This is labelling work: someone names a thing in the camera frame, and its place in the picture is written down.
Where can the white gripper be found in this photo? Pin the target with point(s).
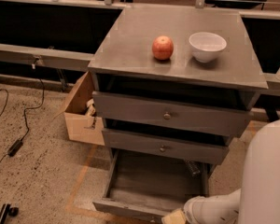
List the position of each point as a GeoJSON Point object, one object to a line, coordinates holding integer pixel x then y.
{"type": "Point", "coordinates": [193, 209]}

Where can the clear plastic water bottle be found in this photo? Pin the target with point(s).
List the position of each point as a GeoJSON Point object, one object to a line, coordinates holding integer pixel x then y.
{"type": "Point", "coordinates": [193, 168]}

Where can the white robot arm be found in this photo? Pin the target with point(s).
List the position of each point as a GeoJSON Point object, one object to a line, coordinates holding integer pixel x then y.
{"type": "Point", "coordinates": [257, 201]}

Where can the grey bottom drawer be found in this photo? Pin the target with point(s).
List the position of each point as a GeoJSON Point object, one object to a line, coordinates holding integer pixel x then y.
{"type": "Point", "coordinates": [149, 187]}

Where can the grey drawer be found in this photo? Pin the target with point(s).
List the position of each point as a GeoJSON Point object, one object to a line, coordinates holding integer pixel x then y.
{"type": "Point", "coordinates": [188, 117]}
{"type": "Point", "coordinates": [149, 187]}
{"type": "Point", "coordinates": [165, 147]}

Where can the grey middle drawer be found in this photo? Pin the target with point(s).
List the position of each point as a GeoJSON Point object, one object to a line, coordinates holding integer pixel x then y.
{"type": "Point", "coordinates": [165, 147]}

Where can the grey top drawer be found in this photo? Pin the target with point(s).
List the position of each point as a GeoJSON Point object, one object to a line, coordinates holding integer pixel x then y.
{"type": "Point", "coordinates": [188, 117]}

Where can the grey drawer cabinet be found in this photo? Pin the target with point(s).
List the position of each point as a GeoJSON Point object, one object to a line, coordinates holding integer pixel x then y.
{"type": "Point", "coordinates": [124, 64]}

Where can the cardboard box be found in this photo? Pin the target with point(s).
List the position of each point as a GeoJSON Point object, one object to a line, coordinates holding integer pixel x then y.
{"type": "Point", "coordinates": [80, 126]}

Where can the grey metal railing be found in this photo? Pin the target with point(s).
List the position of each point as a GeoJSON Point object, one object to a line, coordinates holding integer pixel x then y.
{"type": "Point", "coordinates": [73, 60]}

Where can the red apple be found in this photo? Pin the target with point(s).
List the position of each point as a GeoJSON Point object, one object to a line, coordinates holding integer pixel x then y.
{"type": "Point", "coordinates": [162, 47]}

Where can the black object on floor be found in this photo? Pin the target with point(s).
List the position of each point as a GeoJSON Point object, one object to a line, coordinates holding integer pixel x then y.
{"type": "Point", "coordinates": [7, 211]}

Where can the white ceramic bowl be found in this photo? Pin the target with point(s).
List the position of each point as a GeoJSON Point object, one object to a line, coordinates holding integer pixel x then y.
{"type": "Point", "coordinates": [206, 47]}

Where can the black power adapter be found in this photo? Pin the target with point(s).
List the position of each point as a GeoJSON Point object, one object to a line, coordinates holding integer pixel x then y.
{"type": "Point", "coordinates": [14, 148]}

